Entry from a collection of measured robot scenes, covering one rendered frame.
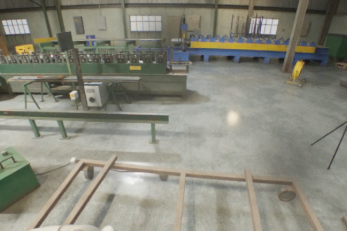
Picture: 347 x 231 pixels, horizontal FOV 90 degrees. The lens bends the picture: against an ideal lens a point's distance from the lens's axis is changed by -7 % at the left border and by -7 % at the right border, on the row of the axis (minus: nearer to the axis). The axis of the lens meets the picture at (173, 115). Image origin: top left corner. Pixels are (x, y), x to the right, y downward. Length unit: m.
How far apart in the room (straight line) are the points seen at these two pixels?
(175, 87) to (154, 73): 0.60
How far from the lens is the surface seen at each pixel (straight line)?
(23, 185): 2.85
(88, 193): 2.11
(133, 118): 3.05
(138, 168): 2.31
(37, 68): 5.80
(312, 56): 10.90
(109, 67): 4.83
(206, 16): 13.26
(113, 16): 13.88
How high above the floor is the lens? 1.90
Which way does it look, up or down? 29 degrees down
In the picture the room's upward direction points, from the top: 1 degrees clockwise
